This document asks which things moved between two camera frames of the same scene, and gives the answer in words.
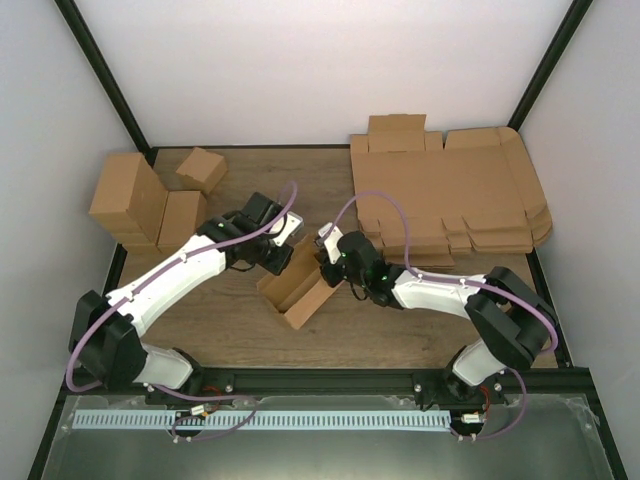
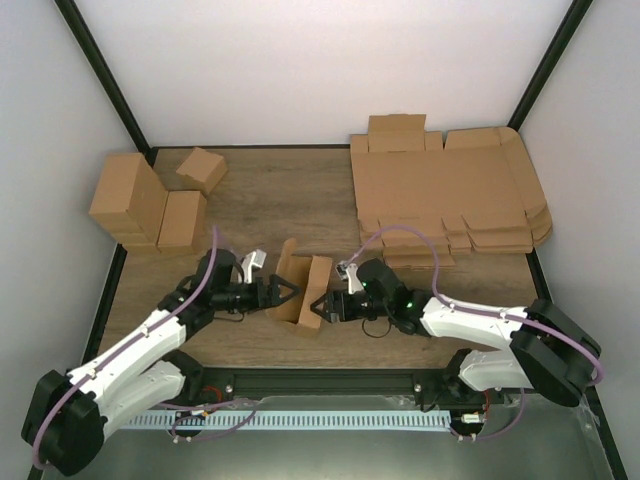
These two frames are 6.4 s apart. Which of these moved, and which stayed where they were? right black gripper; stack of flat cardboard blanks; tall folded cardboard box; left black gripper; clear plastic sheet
Moved: left black gripper; right black gripper
Stayed: tall folded cardboard box; stack of flat cardboard blanks; clear plastic sheet
